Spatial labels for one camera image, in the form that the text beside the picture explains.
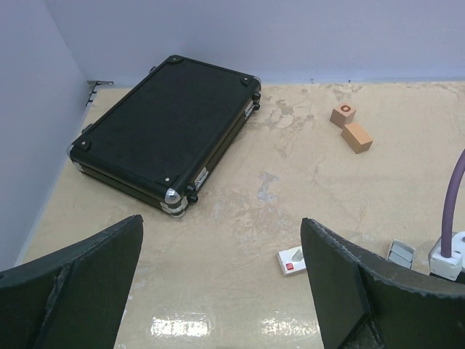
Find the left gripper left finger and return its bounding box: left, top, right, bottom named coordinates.
left=1, top=214, right=143, bottom=348

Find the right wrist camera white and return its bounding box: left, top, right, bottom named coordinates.
left=428, top=231, right=464, bottom=284

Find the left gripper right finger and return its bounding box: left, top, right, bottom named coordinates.
left=301, top=218, right=464, bottom=348

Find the plain wooden block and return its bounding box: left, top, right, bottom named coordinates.
left=341, top=122, right=373, bottom=154

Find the black hard case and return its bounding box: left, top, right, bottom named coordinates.
left=68, top=55, right=262, bottom=217

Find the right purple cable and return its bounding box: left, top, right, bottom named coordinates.
left=441, top=147, right=465, bottom=255

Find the wooden cube with circle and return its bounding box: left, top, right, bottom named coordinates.
left=330, top=103, right=357, bottom=129

